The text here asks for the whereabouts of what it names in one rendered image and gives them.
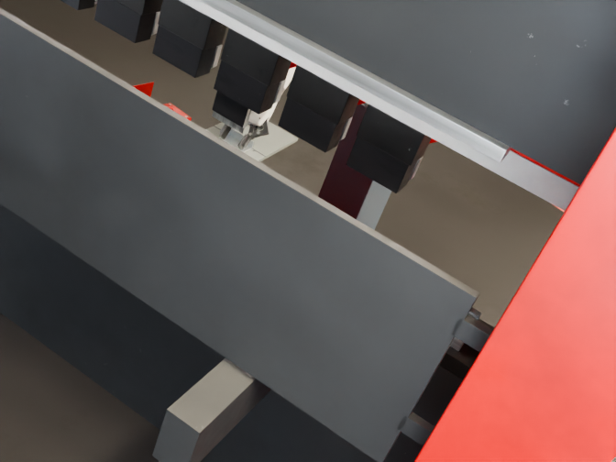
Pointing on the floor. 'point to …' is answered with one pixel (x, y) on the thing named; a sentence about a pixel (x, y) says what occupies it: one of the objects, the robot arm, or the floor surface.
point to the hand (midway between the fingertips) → (234, 137)
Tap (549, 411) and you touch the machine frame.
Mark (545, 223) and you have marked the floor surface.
